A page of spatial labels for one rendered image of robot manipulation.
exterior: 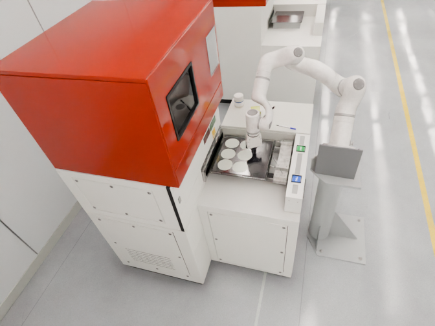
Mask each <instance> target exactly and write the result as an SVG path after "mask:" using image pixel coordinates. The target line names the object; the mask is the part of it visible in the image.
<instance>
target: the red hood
mask: <svg viewBox="0 0 435 326"><path fill-rule="evenodd" d="M0 92H1V94H2V95H3V96H4V97H5V99H6V101H7V102H8V103H9V105H10V106H11V108H12V109H13V110H14V112H15V113H16V114H17V116H18V117H19V119H20V120H21V121H22V123H23V124H24V126H25V127H26V128H27V130H28V131H29V133H30V134H31V135H32V137H33V138H34V140H35V141H36V142H37V144H38V145H39V147H40V148H41V149H42V151H43V152H44V154H45V155H46V156H47V158H48V159H49V160H50V162H51V163H52V165H53V166H54V167H55V168H56V169H64V170H69V171H76V172H80V173H88V174H93V175H101V176H105V177H113V178H117V179H125V180H132V181H137V182H145V183H149V184H156V185H161V186H169V187H173V188H179V186H180V185H181V183H182V181H183V179H184V176H185V175H186V172H187V171H188V168H189V167H190V164H191V162H192V160H193V158H194V156H195V153H196V151H197V149H198V147H199V145H200V143H201V141H202V139H203V137H204V135H205V133H206V131H207V128H208V126H209V124H210V122H211V120H212V118H213V116H214V113H215V112H216V109H217V108H218V105H219V103H220V101H221V99H222V97H223V86H222V81H221V69H220V63H219V52H218V41H217V34H216V23H215V17H214V5H213V0H101V1H91V2H89V3H87V4H86V5H84V6H83V7H81V8H80V9H78V10H77V11H75V12H73V13H72V14H71V15H69V16H67V17H66V18H65V19H63V20H61V21H60V22H58V23H56V24H55V25H54V26H52V27H50V28H49V29H47V30H46V31H44V32H43V33H41V34H40V35H38V36H36V37H35V38H34V39H32V40H30V41H29V42H28V43H25V44H24V45H23V46H21V47H19V48H18V49H17V50H15V51H13V52H12V53H10V54H9V55H7V56H6V57H4V58H3V59H1V60H0Z"/></svg>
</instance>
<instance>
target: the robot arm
mask: <svg viewBox="0 0 435 326"><path fill-rule="evenodd" d="M304 56H305V51H304V49H303V48H302V47H301V46H300V45H291V46H287V47H284V48H282V49H279V50H276V51H272V52H268V53H266V54H264V55H263V56H262V57H261V58H260V60H259V63H258V68H257V71H256V77H255V81H254V86H253V90H252V96H251V99H252V101H254V102H256V103H258V104H260V105H262V106H263V107H264V109H265V118H264V117H261V116H260V112H259V111H258V110H256V109H249V110H248V111H247V112H246V113H245V117H246V129H247V134H246V138H245V144H246V149H251V152H252V153H253V154H256V149H257V147H258V146H261V145H262V136H261V133H260V130H264V131H268V130H270V128H271V124H272V120H273V109H272V107H271V105H270V103H269V102H268V101H267V99H266V95H267V90H268V87H269V82H270V79H271V73H272V70H273V69H276V68H278V67H282V66H285V67H287V68H288V69H290V70H292V71H295V72H299V73H302V74H305V75H308V76H310V77H312V78H314V79H316V80H318V81H319V82H321V83H323V84H324V85H325V86H326V87H327V88H328V89H330V90H331V91H332V92H333V93H334V94H336V95H337V96H338V97H341V99H340V101H339V102H338V104H337V106H336V108H335V114H334V117H333V125H332V128H331V135H330V140H329V143H328V144H327V143H323V144H324V145H329V146H339V147H347V148H352V149H355V148H356V147H350V146H352V145H353V142H351V135H352V131H353V125H354V121H355V114H356V110H357V108H358V106H359V104H360V102H361V100H362V98H363V96H364V94H365V91H366V81H365V79H364V78H363V77H362V76H359V75H353V76H350V77H348V78H344V77H342V76H340V75H339V74H337V73H336V72H335V71H334V70H333V69H332V68H331V67H329V66H327V65H326V64H324V63H322V62H321V61H318V60H314V59H311V58H306V57H304Z"/></svg>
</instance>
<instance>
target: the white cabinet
mask: <svg viewBox="0 0 435 326"><path fill-rule="evenodd" d="M197 207H198V210H199V215H200V218H201V222H202V225H203V230H204V233H205V237H206V242H207V245H208V249H209V252H210V256H211V260H214V261H218V262H222V263H227V264H230V265H236V266H241V267H244V268H249V269H253V270H259V271H262V272H267V273H271V274H276V275H279V276H286V277H291V274H292V271H293V263H294V258H295V250H296V241H297V237H298V228H299V223H296V222H291V221H284V220H280V219H273V218H269V217H262V216H257V215H251V214H246V213H240V212H232V211H228V210H221V209H217V208H210V207H206V206H199V205H197Z"/></svg>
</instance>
